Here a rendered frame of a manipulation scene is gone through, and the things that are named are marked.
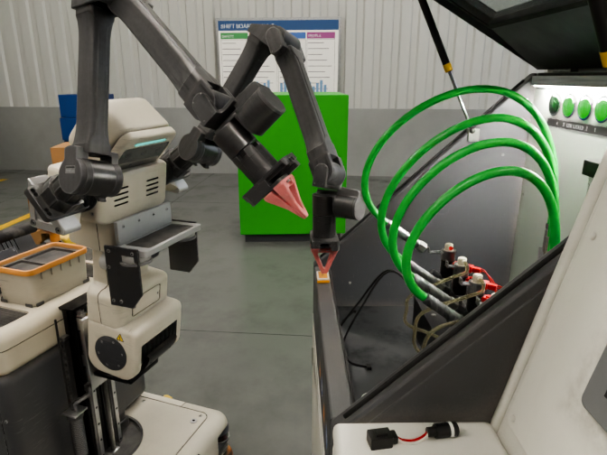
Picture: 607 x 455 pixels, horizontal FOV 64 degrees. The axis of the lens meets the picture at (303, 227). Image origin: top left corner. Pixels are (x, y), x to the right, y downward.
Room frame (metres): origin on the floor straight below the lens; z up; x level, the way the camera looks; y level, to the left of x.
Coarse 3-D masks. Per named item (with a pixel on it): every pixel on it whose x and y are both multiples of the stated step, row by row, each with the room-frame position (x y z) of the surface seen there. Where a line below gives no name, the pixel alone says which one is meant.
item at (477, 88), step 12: (444, 96) 0.92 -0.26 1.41; (456, 96) 0.92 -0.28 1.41; (504, 96) 0.93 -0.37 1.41; (516, 96) 0.92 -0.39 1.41; (420, 108) 0.92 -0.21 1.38; (528, 108) 0.93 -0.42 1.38; (540, 120) 0.92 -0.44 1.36; (552, 144) 0.92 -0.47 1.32; (372, 156) 0.92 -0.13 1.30; (372, 204) 0.92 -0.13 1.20
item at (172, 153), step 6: (168, 150) 1.44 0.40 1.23; (174, 150) 1.43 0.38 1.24; (162, 156) 1.45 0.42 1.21; (168, 156) 1.42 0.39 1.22; (174, 156) 1.42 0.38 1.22; (180, 156) 1.41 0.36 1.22; (174, 162) 1.42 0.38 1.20; (180, 162) 1.42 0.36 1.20; (186, 162) 1.42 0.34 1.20; (174, 168) 1.42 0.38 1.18; (180, 168) 1.42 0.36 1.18; (186, 168) 1.44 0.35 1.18; (174, 174) 1.43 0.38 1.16; (180, 174) 1.43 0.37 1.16; (186, 174) 1.48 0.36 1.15; (174, 180) 1.43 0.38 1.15
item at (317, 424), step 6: (312, 348) 1.23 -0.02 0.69; (312, 354) 1.23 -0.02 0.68; (312, 360) 1.23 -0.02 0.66; (318, 378) 0.96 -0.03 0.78; (318, 384) 0.94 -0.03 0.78; (318, 390) 0.93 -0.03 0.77; (318, 396) 0.93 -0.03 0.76; (318, 402) 0.92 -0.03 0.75; (318, 408) 0.92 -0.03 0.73; (318, 414) 0.92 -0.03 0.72; (318, 420) 0.92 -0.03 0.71; (318, 426) 0.91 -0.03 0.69; (318, 432) 0.91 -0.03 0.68; (318, 438) 0.91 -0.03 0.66; (318, 444) 0.91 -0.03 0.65; (318, 450) 0.90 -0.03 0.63
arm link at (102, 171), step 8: (96, 160) 1.02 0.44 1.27; (96, 168) 0.99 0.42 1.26; (104, 168) 1.01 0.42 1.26; (112, 168) 1.03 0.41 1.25; (96, 176) 0.98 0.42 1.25; (104, 176) 1.00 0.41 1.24; (112, 176) 1.02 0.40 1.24; (96, 184) 0.98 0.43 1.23; (104, 184) 1.00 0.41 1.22; (112, 184) 1.01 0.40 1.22; (88, 192) 0.98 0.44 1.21; (96, 192) 0.99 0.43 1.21; (104, 192) 1.01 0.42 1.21; (104, 200) 1.02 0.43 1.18
